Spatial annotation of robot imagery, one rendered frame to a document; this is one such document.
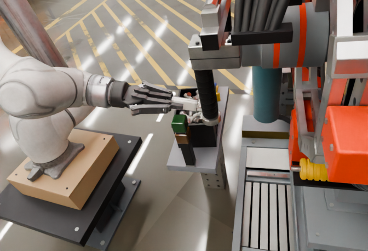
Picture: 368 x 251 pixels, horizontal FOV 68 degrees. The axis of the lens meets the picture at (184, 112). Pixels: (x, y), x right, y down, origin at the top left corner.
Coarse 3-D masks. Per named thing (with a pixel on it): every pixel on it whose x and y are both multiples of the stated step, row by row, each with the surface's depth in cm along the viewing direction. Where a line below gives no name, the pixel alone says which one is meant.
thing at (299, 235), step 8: (296, 192) 109; (296, 200) 106; (296, 208) 104; (296, 216) 102; (296, 224) 98; (304, 224) 99; (296, 232) 96; (304, 232) 97; (296, 240) 94; (304, 240) 95; (296, 248) 93; (304, 248) 93; (312, 248) 93
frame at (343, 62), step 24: (336, 0) 35; (336, 24) 35; (336, 48) 35; (360, 48) 34; (312, 72) 82; (336, 72) 36; (360, 72) 36; (312, 96) 79; (336, 96) 39; (360, 96) 39; (312, 120) 78; (312, 144) 50
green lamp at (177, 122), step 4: (176, 116) 78; (180, 116) 78; (184, 116) 78; (172, 120) 77; (176, 120) 77; (180, 120) 77; (184, 120) 77; (172, 124) 77; (176, 124) 76; (180, 124) 76; (184, 124) 76; (172, 128) 78; (176, 128) 78; (180, 128) 77; (184, 128) 77; (176, 132) 79; (180, 132) 78; (184, 132) 78
